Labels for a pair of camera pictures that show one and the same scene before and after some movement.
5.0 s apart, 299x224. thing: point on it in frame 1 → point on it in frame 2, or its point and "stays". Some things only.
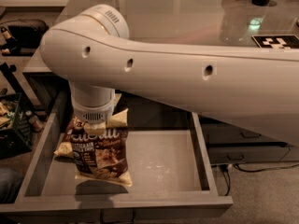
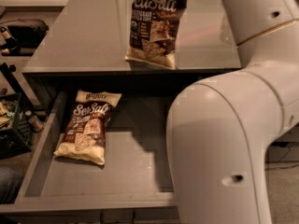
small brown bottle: x=36 y=123 stays
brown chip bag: x=100 y=156 → x=156 y=17
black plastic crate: x=15 y=130 stays
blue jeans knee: x=10 y=185 stays
